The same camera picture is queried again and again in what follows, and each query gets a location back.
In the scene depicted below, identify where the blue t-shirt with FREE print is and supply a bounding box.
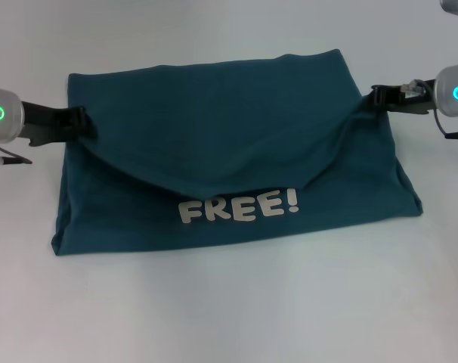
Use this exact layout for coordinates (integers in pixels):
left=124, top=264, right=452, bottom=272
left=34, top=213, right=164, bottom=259
left=50, top=48, right=422, bottom=259

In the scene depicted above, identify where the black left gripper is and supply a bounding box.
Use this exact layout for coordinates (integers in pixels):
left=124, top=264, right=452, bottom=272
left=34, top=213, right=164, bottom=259
left=19, top=99, right=99, bottom=149

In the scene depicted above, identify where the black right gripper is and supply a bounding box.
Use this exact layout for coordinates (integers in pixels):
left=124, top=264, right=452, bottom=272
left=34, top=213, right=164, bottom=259
left=370, top=83, right=438, bottom=115

